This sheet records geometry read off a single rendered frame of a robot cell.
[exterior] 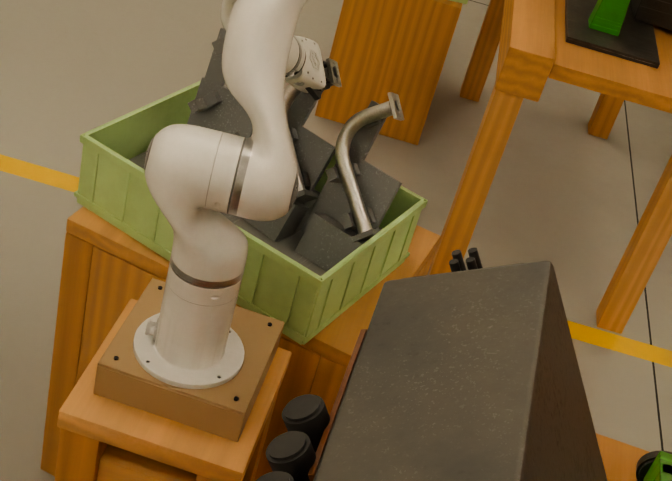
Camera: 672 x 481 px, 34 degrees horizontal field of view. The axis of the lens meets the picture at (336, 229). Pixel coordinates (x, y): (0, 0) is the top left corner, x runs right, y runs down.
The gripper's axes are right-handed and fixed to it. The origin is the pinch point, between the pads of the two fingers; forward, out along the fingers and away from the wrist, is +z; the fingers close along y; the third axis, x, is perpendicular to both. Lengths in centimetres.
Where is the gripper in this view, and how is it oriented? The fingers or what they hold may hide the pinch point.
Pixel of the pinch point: (323, 74)
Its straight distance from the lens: 230.8
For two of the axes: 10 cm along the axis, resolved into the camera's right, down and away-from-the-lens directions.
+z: 4.4, 0.9, 8.9
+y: -1.8, -9.7, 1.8
